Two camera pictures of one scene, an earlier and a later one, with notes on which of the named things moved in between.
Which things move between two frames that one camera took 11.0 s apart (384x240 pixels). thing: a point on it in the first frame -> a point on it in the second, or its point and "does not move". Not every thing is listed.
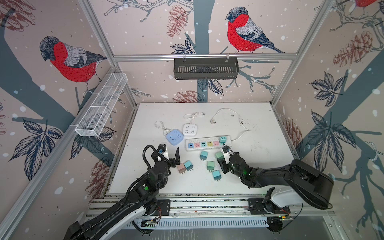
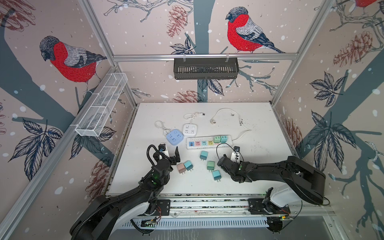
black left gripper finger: [162, 147] does not move
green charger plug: [219, 155] -> [217, 139]
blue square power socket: [175, 137] does not move
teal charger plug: [222, 139] does not move
